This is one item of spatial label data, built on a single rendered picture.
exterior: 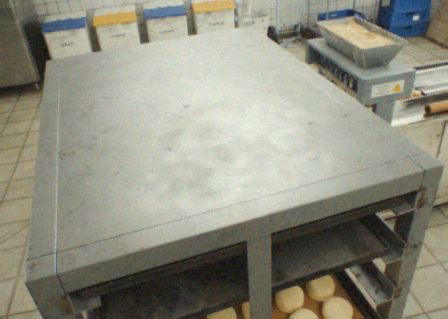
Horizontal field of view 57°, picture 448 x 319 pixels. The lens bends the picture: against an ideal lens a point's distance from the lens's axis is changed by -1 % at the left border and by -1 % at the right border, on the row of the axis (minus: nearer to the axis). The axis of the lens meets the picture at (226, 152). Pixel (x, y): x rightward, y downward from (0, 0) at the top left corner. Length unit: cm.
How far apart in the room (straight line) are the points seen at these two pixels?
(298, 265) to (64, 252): 31
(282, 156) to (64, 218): 27
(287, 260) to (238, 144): 18
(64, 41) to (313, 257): 534
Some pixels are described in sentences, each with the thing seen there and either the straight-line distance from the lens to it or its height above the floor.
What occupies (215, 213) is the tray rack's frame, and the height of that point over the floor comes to 182.
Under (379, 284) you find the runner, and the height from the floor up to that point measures 158.
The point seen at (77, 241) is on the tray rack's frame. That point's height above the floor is 182.
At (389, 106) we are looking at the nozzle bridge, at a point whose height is 98.
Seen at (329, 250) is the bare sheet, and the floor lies 167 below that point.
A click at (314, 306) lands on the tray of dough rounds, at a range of 78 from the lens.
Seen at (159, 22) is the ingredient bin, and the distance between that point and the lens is 566.
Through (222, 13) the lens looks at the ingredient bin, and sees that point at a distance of 573.
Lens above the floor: 212
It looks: 33 degrees down
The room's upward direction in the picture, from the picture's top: 4 degrees counter-clockwise
